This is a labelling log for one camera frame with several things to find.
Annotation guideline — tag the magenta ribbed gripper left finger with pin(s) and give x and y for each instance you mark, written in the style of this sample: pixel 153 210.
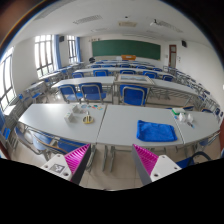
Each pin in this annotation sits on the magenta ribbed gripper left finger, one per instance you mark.
pixel 71 166

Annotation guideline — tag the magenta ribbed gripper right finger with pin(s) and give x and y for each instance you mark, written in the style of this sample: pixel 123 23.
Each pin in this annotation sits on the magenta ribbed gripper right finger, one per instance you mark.
pixel 151 167

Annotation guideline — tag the blue folded towel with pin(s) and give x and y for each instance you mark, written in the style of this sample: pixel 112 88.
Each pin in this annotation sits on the blue folded towel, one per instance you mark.
pixel 155 132

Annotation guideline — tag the front left white desk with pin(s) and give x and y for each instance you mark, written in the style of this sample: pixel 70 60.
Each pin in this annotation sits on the front left white desk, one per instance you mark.
pixel 49 118

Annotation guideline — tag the white desk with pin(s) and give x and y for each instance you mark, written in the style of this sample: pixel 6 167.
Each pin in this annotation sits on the white desk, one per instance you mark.
pixel 49 118
pixel 203 126
pixel 119 125

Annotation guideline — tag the small white box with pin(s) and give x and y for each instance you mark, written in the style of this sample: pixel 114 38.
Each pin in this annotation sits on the small white box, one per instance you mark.
pixel 69 117

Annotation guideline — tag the front middle white desk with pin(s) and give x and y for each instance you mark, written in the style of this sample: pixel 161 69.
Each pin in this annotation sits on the front middle white desk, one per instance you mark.
pixel 119 125

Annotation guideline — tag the white box with cards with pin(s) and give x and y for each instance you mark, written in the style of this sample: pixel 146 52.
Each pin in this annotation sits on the white box with cards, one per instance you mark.
pixel 76 109

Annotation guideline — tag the front right white desk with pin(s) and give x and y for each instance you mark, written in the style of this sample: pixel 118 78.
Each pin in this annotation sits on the front right white desk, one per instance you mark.
pixel 203 126

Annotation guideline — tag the white bottles on table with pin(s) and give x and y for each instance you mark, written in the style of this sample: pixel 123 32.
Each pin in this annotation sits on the white bottles on table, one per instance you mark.
pixel 185 117

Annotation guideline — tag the blue classroom chair left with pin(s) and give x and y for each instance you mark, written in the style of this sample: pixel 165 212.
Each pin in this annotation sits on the blue classroom chair left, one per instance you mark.
pixel 69 93

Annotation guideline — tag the blue classroom chair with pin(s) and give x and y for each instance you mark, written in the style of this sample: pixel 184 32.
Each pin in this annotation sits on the blue classroom chair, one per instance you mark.
pixel 69 93
pixel 92 91
pixel 133 94

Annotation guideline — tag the blue classroom chair right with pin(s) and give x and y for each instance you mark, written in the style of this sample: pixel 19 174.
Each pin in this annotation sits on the blue classroom chair right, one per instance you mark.
pixel 133 94

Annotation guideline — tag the blue classroom chair middle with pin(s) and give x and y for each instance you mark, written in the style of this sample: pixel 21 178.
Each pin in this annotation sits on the blue classroom chair middle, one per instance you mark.
pixel 92 91

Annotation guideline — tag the flat tray on desk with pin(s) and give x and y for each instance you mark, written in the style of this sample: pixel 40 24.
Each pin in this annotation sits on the flat tray on desk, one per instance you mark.
pixel 135 79

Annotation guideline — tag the brown door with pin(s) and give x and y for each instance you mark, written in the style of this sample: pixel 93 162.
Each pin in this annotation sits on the brown door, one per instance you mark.
pixel 172 55

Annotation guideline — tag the orange lectern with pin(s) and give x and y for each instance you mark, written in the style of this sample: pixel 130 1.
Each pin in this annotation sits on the orange lectern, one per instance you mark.
pixel 128 57

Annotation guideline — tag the left window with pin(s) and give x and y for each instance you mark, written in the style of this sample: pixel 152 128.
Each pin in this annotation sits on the left window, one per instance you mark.
pixel 7 93

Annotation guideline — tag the window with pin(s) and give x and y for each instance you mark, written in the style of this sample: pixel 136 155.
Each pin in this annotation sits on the window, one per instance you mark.
pixel 43 54
pixel 7 93

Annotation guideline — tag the back window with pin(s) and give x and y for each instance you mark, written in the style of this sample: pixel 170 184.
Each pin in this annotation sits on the back window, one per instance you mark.
pixel 43 54

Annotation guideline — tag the green chalkboard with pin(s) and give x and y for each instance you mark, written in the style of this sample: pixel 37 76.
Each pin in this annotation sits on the green chalkboard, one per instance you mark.
pixel 126 47

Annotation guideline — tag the ceiling projector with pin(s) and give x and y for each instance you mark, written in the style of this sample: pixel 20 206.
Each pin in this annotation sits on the ceiling projector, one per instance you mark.
pixel 154 23

